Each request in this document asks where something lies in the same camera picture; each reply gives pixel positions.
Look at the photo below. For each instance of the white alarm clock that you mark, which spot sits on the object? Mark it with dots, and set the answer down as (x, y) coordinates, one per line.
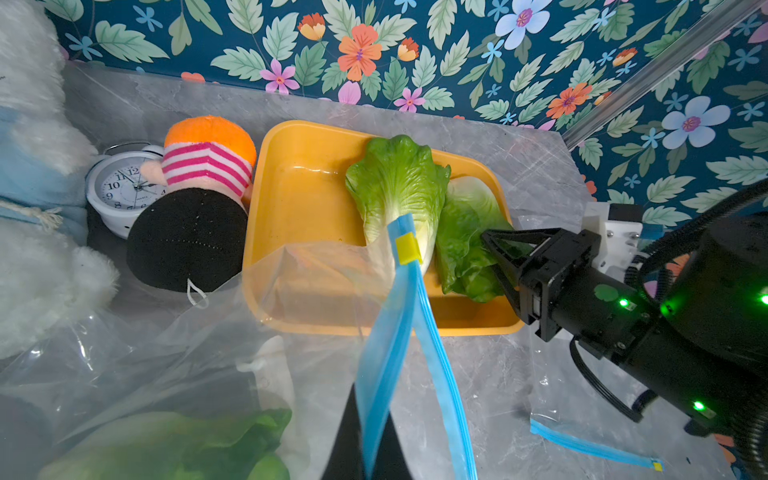
(117, 190)

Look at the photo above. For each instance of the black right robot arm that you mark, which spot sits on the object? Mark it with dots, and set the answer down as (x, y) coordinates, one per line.
(687, 323)

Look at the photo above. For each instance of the yellow plastic tray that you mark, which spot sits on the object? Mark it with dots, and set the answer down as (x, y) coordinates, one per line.
(299, 196)

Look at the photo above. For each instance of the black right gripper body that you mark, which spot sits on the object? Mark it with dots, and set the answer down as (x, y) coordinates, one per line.
(559, 289)

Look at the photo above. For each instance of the spare clear zipper bag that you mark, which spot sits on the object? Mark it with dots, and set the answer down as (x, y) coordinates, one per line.
(587, 404)

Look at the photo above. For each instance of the aluminium frame post right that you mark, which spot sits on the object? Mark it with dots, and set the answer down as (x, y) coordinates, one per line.
(702, 34)

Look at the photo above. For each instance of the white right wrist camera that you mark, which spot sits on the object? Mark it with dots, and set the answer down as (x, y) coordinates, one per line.
(619, 227)

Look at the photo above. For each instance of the white plush bunny blue shirt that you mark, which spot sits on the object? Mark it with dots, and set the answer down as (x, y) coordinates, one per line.
(49, 275)

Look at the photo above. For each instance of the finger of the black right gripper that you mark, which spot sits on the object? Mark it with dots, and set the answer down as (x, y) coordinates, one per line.
(527, 266)

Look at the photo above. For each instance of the green cabbage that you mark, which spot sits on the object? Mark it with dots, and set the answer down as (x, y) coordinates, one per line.
(397, 177)
(166, 445)
(465, 266)

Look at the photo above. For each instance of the clear zipper bag blue seal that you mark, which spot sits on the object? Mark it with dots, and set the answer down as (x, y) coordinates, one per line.
(342, 336)

